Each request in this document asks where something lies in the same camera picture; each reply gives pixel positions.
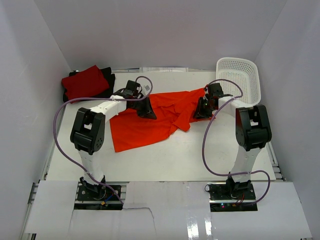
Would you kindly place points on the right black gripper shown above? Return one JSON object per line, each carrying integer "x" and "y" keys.
{"x": 200, "y": 113}

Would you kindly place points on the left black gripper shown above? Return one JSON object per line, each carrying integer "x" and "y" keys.
{"x": 147, "y": 112}

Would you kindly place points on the orange t shirt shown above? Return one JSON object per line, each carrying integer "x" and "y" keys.
{"x": 174, "y": 111}

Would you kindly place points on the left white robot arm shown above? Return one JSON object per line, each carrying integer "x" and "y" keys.
{"x": 88, "y": 131}

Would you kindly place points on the white label strip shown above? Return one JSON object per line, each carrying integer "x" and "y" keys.
{"x": 163, "y": 69}

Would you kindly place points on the white plastic basket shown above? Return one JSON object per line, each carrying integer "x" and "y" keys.
{"x": 240, "y": 78}

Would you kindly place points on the folded red t shirt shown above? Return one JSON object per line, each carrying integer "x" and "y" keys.
{"x": 84, "y": 84}

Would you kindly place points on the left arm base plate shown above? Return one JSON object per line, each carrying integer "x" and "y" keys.
{"x": 105, "y": 200}

